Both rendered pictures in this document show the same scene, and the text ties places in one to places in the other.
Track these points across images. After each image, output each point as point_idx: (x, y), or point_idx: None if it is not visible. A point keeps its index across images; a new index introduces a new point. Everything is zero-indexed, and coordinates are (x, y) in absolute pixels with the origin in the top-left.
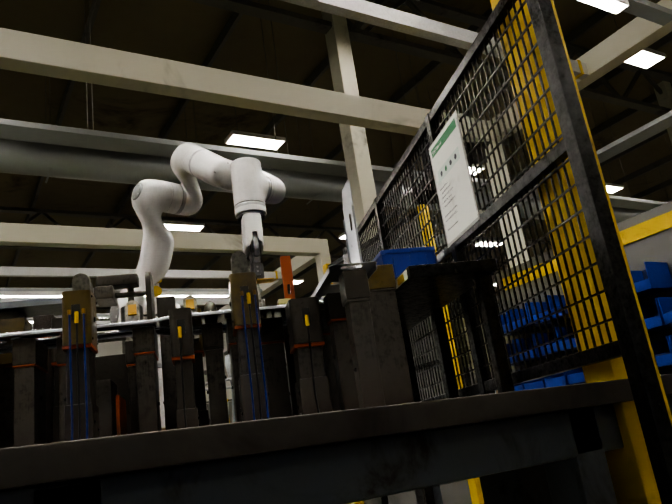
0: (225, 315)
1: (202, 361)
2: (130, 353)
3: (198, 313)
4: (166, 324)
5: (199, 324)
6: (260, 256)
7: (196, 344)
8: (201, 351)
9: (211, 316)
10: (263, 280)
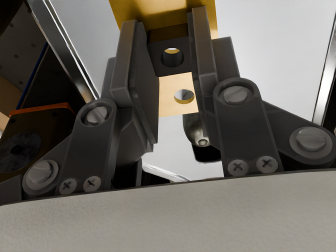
0: (249, 63)
1: (69, 93)
2: (148, 184)
3: (329, 100)
4: (217, 164)
5: (173, 125)
6: (266, 124)
7: (73, 127)
8: (70, 108)
9: None
10: (188, 5)
